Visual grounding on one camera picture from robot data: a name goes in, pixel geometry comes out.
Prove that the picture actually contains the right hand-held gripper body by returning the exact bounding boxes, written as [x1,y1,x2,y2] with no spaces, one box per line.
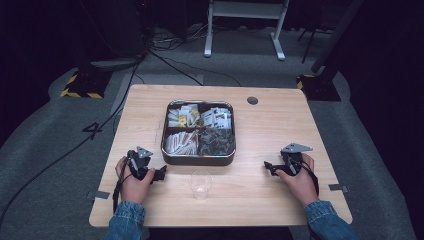
[276,143,314,175]

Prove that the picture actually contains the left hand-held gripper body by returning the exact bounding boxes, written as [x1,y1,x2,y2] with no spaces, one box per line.
[126,145,158,183]

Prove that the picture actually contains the metal four-compartment box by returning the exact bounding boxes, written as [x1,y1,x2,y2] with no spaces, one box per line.
[160,99,237,167]

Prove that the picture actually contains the person's left hand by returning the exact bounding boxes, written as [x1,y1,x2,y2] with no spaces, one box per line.
[114,156,156,205]

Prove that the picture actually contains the person's right hand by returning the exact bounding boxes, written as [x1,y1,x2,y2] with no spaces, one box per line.
[275,153,320,208]

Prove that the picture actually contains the pile of brown sugar sticks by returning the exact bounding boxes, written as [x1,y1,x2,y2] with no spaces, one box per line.
[164,130,200,156]

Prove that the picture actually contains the clear plastic cup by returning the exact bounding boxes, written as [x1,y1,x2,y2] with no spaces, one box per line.
[188,170,214,201]

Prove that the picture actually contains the pile of clear dark tea bags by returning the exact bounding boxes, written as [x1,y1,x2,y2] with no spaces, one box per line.
[198,128,235,157]

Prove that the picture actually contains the pile of white yellow-label tea bags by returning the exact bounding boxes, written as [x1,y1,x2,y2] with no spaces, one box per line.
[167,104,201,129]

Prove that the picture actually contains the gold black round medallion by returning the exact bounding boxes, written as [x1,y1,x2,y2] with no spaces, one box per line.
[200,106,233,130]

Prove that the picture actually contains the yellow-black striped stand base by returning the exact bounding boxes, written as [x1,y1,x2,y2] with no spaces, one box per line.
[60,67,113,100]
[296,73,342,102]

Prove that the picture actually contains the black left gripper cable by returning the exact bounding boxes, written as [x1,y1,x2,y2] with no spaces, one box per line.
[112,156,133,214]

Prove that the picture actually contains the long black floor cable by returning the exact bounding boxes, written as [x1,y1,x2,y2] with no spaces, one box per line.
[0,54,148,229]

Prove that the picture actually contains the thin black floor cable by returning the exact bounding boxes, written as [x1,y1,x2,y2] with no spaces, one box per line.
[149,49,242,88]

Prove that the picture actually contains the tangle of floor cables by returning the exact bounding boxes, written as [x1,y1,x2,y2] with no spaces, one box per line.
[150,24,209,52]

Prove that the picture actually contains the grey metal stand post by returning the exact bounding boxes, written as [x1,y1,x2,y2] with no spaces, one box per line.
[310,0,365,75]

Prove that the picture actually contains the white desk frame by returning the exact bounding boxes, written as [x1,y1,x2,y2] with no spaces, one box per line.
[203,0,291,62]

